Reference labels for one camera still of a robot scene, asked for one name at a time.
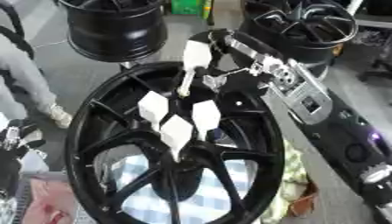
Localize pink bag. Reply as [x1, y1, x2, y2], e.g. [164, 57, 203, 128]
[21, 174, 80, 224]

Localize green floral cloth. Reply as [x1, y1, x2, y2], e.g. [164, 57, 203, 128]
[258, 139, 312, 224]

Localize green box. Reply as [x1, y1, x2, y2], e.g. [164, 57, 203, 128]
[170, 0, 214, 16]

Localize brown bag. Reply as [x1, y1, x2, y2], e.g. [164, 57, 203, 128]
[286, 182, 320, 219]

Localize person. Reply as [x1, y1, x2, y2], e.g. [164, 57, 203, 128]
[0, 0, 77, 130]

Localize black wheel rim with spokes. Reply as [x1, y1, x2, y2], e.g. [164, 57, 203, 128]
[237, 0, 361, 81]

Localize black spoked wheel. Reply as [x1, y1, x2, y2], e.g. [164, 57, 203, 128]
[62, 60, 288, 224]

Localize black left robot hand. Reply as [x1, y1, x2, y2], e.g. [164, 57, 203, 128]
[0, 117, 49, 193]

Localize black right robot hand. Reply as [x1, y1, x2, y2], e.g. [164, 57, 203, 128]
[188, 28, 284, 95]

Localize white pin with stem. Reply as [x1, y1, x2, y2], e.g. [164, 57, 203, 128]
[136, 90, 172, 133]
[190, 99, 224, 143]
[174, 38, 214, 99]
[157, 114, 196, 163]

